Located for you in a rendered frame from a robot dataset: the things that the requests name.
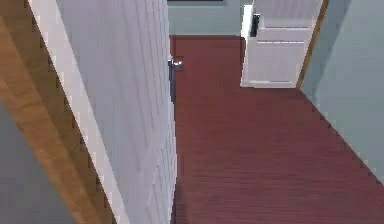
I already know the dark framed window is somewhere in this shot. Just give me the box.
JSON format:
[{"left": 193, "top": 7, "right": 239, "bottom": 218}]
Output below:
[{"left": 167, "top": 0, "right": 228, "bottom": 6}]

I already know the silver door handle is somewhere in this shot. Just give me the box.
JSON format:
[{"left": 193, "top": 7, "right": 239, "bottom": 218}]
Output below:
[{"left": 167, "top": 58, "right": 184, "bottom": 72}]

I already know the white panelled room door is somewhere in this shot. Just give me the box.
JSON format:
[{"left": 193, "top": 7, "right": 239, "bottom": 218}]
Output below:
[{"left": 240, "top": 0, "right": 324, "bottom": 89}]

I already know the black door handle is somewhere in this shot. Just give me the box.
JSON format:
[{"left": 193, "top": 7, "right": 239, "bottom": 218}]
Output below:
[{"left": 249, "top": 13, "right": 261, "bottom": 38}]

